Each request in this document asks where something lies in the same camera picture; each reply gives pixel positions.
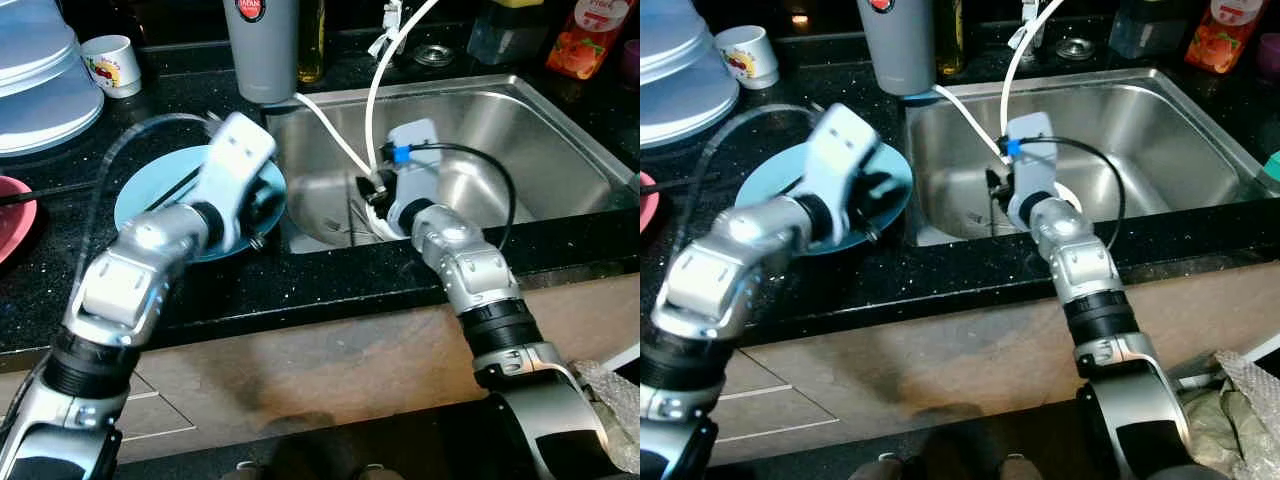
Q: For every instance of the teal plastic item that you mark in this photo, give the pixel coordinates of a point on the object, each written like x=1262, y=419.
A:
x=1272, y=167

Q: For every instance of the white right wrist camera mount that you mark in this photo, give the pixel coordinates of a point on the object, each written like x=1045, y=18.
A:
x=410, y=135
x=1030, y=135

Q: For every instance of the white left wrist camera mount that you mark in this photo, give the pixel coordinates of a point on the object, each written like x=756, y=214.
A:
x=840, y=150
x=235, y=160

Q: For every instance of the white mug with print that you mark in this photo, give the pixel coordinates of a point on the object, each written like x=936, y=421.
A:
x=112, y=65
x=745, y=60

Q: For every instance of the yellow oil bottle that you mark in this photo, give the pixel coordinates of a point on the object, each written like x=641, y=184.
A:
x=312, y=45
x=950, y=40

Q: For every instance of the clear bubble wrap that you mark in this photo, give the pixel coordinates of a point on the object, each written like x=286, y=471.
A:
x=1240, y=420
x=615, y=420

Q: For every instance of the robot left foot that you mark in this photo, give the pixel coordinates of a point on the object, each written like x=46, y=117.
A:
x=888, y=470

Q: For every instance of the dark clear sponge container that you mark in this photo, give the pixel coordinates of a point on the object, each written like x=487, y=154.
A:
x=508, y=40
x=1150, y=35

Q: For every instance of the light blue plate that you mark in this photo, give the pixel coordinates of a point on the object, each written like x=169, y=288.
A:
x=765, y=175
x=150, y=180

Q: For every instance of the stainless steel sink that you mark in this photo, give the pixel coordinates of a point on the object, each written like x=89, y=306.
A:
x=1180, y=120
x=540, y=130

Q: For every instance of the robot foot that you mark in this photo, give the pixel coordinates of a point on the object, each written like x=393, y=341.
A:
x=888, y=470
x=372, y=472
x=1018, y=470

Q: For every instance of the yellow sponge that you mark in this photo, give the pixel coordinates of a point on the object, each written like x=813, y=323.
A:
x=520, y=3

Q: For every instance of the white domed dish cover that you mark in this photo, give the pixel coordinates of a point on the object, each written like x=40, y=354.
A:
x=30, y=45
x=670, y=40

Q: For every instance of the black chopstick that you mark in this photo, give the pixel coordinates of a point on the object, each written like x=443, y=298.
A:
x=60, y=194
x=175, y=190
x=680, y=184
x=795, y=180

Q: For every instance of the peach juice carton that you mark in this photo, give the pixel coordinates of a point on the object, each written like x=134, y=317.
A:
x=590, y=40
x=1225, y=35

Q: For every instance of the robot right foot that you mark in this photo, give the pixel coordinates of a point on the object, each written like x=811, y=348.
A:
x=372, y=472
x=1018, y=470

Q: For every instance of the metal faucet base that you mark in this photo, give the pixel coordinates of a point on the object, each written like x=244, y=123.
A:
x=395, y=35
x=1035, y=30

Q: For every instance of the beige cabinet front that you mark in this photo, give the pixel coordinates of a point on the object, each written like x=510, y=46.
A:
x=930, y=350
x=320, y=350

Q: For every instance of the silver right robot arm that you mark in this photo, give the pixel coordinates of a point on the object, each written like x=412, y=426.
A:
x=480, y=280
x=1090, y=270

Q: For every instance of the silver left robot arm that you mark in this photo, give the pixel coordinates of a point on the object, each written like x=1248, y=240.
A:
x=120, y=280
x=720, y=280

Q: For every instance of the pink plate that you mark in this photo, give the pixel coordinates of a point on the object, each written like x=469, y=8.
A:
x=648, y=210
x=15, y=235

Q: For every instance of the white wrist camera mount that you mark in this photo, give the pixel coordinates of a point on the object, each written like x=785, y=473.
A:
x=235, y=160
x=410, y=135
x=1030, y=135
x=840, y=150

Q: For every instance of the grey tumbler with red logo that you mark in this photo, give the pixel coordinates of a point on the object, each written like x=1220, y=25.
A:
x=900, y=55
x=262, y=55

